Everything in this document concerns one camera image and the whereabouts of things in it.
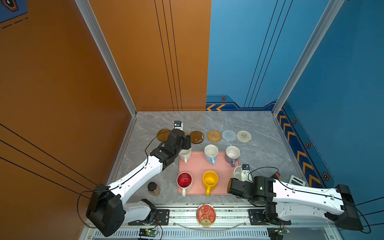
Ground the plain brown wooden coaster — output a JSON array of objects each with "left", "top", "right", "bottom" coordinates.
[{"left": 157, "top": 129, "right": 171, "bottom": 142}]

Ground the cream mug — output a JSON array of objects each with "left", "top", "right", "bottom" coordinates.
[{"left": 179, "top": 148, "right": 192, "bottom": 164}]

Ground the glossy dark brown coaster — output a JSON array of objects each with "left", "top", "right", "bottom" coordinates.
[{"left": 190, "top": 131, "right": 205, "bottom": 144}]

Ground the white mug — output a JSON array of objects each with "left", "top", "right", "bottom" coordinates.
[{"left": 233, "top": 166, "right": 243, "bottom": 181}]

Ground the light blue mug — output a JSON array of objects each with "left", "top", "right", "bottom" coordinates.
[{"left": 204, "top": 145, "right": 219, "bottom": 165}]

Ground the woven rattan coaster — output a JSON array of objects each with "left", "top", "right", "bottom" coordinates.
[{"left": 207, "top": 130, "right": 222, "bottom": 143}]

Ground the purple mug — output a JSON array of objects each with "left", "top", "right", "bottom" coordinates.
[{"left": 225, "top": 146, "right": 241, "bottom": 168}]

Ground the yellow mug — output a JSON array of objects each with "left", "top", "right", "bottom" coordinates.
[{"left": 203, "top": 171, "right": 219, "bottom": 196}]

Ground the blue grey woven coaster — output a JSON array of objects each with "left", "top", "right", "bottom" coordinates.
[{"left": 222, "top": 130, "right": 237, "bottom": 142}]

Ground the white zigzag woven coaster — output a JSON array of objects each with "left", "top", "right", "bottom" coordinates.
[{"left": 237, "top": 131, "right": 252, "bottom": 143}]

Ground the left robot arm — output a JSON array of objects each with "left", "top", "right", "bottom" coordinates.
[{"left": 86, "top": 129, "right": 191, "bottom": 237}]

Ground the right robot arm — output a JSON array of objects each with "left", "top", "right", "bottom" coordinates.
[{"left": 227, "top": 177, "right": 364, "bottom": 231}]

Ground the pink tray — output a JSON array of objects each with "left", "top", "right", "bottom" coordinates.
[{"left": 179, "top": 152, "right": 241, "bottom": 196}]

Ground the white calculator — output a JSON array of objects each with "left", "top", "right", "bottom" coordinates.
[{"left": 288, "top": 175, "right": 306, "bottom": 187}]

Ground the red mug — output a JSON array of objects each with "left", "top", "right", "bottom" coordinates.
[{"left": 177, "top": 172, "right": 193, "bottom": 197}]

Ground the right circuit board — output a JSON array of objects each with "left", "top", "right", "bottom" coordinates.
[{"left": 267, "top": 228, "right": 291, "bottom": 240}]

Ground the brown spice jar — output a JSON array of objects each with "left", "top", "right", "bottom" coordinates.
[{"left": 148, "top": 182, "right": 161, "bottom": 196}]

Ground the left green circuit board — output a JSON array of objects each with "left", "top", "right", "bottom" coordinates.
[{"left": 138, "top": 229, "right": 159, "bottom": 240}]

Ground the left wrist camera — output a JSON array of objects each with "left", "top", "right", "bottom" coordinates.
[{"left": 173, "top": 121, "right": 183, "bottom": 131}]

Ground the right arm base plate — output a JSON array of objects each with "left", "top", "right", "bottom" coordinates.
[{"left": 248, "top": 209, "right": 292, "bottom": 226}]

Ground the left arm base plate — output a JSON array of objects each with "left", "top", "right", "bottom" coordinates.
[{"left": 128, "top": 209, "right": 170, "bottom": 226}]

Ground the aluminium front rail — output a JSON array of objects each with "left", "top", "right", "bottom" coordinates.
[{"left": 78, "top": 206, "right": 344, "bottom": 240}]

